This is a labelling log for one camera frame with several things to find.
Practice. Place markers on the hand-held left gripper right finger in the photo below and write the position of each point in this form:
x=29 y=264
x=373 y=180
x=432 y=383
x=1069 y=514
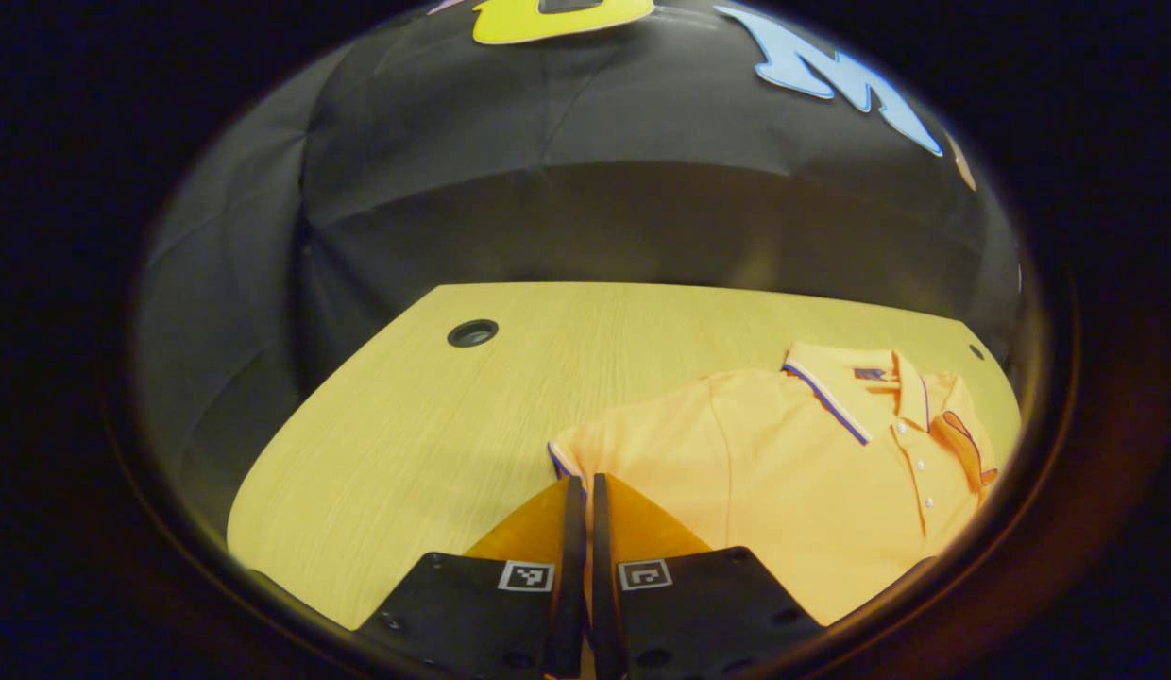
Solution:
x=602 y=538

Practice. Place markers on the orange T-shirt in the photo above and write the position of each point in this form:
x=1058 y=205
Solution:
x=793 y=482

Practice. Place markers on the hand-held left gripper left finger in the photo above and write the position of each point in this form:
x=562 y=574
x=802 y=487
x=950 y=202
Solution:
x=574 y=538

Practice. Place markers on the black backdrop cloth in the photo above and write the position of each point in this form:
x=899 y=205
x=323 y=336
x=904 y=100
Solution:
x=595 y=189

